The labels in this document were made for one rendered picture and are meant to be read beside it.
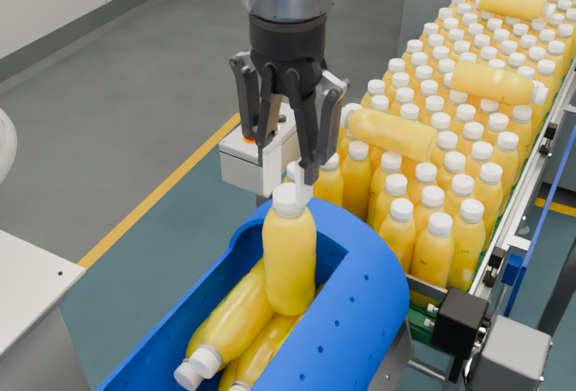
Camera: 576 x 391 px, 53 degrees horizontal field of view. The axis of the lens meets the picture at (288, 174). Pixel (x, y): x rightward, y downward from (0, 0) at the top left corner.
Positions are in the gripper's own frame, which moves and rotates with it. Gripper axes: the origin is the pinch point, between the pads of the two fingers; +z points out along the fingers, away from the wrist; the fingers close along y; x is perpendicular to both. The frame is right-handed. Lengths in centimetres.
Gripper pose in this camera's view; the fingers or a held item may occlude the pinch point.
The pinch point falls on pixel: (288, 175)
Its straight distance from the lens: 67.5
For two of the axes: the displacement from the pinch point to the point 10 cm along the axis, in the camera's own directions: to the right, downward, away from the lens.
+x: 5.3, -5.3, 6.7
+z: 0.0, 7.8, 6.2
